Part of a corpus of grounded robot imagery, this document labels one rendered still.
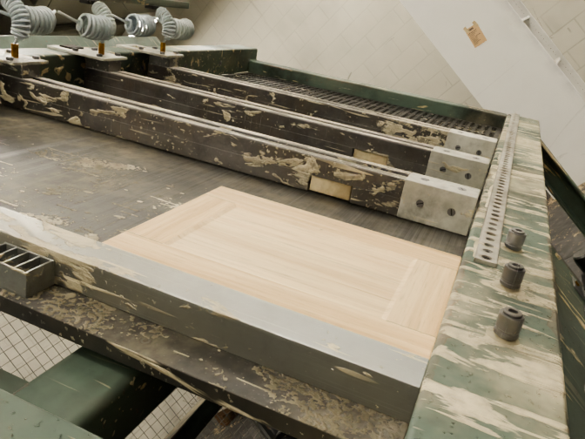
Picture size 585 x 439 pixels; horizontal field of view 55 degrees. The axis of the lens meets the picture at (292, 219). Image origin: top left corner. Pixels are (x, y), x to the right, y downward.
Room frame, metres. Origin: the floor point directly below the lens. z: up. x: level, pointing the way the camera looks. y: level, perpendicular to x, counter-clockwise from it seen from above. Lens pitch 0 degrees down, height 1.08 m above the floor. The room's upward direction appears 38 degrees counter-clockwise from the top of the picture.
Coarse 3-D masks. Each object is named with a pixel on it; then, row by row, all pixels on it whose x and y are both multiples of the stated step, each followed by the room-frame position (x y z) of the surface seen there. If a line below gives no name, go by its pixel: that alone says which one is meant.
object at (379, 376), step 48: (0, 240) 0.63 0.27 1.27; (48, 240) 0.62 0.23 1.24; (96, 240) 0.64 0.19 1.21; (96, 288) 0.60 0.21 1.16; (144, 288) 0.57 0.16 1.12; (192, 288) 0.58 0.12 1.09; (192, 336) 0.56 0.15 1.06; (240, 336) 0.54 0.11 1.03; (288, 336) 0.52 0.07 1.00; (336, 336) 0.54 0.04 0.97; (336, 384) 0.52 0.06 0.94; (384, 384) 0.50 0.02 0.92
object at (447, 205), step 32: (0, 64) 1.25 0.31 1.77; (32, 64) 1.26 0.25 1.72; (0, 96) 1.27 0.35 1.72; (32, 96) 1.24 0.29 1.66; (64, 96) 1.20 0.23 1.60; (96, 96) 1.19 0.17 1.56; (96, 128) 1.20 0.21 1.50; (128, 128) 1.17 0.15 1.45; (160, 128) 1.14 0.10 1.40; (192, 128) 1.11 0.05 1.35; (224, 128) 1.13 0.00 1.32; (224, 160) 1.10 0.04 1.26; (256, 160) 1.08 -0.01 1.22; (288, 160) 1.05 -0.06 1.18; (320, 160) 1.03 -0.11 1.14; (352, 160) 1.05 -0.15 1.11; (352, 192) 1.02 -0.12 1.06; (384, 192) 1.00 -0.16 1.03; (416, 192) 0.98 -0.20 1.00; (448, 192) 0.96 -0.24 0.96; (448, 224) 0.97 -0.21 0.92
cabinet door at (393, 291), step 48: (240, 192) 0.93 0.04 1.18; (144, 240) 0.71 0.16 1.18; (192, 240) 0.74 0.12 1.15; (240, 240) 0.76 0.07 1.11; (288, 240) 0.79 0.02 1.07; (336, 240) 0.82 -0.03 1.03; (384, 240) 0.84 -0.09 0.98; (240, 288) 0.64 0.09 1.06; (288, 288) 0.65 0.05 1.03; (336, 288) 0.68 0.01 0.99; (384, 288) 0.70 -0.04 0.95; (432, 288) 0.72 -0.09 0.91; (384, 336) 0.59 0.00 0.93; (432, 336) 0.61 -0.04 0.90
